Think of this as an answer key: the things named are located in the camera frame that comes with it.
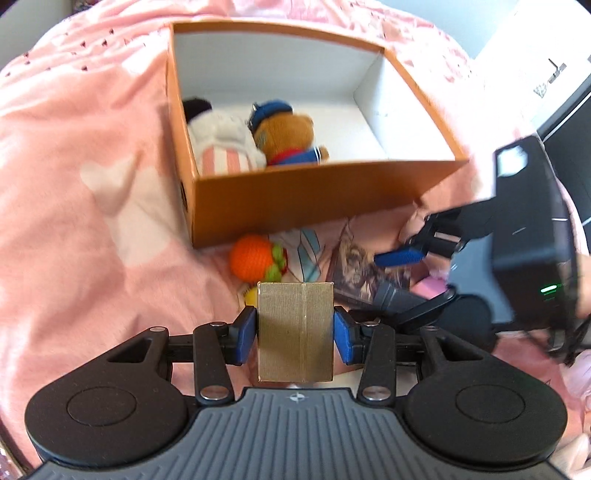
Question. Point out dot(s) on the white door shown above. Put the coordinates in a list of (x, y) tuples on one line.
[(517, 46)]

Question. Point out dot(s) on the white plush toy pink stripes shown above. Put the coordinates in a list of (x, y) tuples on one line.
[(221, 138)]

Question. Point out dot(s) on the dark cabinet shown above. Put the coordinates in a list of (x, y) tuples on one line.
[(570, 115)]

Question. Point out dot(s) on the orange crochet fruit toy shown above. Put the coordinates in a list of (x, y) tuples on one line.
[(251, 258)]

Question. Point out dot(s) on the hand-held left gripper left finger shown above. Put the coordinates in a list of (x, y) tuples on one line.
[(247, 334)]

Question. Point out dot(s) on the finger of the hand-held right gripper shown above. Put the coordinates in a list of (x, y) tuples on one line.
[(434, 311), (399, 257)]

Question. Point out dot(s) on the yellow round lid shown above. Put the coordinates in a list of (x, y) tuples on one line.
[(250, 297)]

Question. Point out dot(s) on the small gold box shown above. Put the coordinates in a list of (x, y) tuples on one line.
[(295, 332)]

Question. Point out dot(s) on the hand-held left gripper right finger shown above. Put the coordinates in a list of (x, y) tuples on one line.
[(344, 339)]

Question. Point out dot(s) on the orange cardboard box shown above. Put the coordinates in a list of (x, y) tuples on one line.
[(323, 203)]

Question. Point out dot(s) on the pink blanket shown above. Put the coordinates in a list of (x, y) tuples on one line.
[(92, 184)]

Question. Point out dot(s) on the brown teddy bear blue hat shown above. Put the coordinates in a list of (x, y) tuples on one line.
[(286, 136)]

